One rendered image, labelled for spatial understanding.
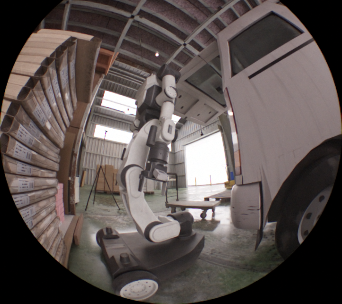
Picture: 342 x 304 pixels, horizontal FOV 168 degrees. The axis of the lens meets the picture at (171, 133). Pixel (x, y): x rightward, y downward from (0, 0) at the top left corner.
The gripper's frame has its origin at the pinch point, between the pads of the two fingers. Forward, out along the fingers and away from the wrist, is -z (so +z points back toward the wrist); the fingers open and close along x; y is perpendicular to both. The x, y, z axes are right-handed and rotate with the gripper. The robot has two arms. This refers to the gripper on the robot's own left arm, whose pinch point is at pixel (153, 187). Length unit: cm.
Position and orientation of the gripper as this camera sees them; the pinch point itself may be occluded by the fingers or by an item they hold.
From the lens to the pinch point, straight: 48.7
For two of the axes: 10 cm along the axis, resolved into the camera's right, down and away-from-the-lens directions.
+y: 6.1, -3.4, -7.1
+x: -7.8, -4.0, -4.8
